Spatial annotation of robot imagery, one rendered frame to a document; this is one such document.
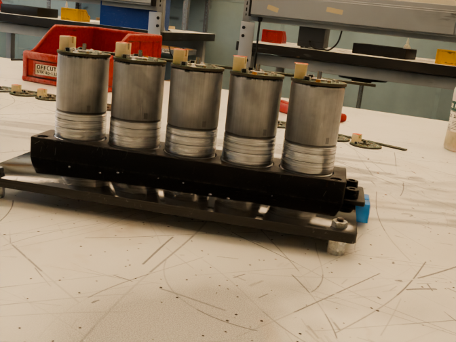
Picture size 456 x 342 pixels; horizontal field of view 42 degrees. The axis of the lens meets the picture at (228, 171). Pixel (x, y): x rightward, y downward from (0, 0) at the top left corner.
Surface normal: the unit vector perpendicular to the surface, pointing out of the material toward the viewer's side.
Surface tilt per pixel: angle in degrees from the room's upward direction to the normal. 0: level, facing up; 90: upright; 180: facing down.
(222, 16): 90
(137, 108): 90
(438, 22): 90
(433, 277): 0
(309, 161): 90
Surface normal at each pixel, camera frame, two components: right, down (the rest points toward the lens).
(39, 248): 0.11, -0.96
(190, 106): -0.06, 0.24
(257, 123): 0.20, 0.26
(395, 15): -0.32, 0.20
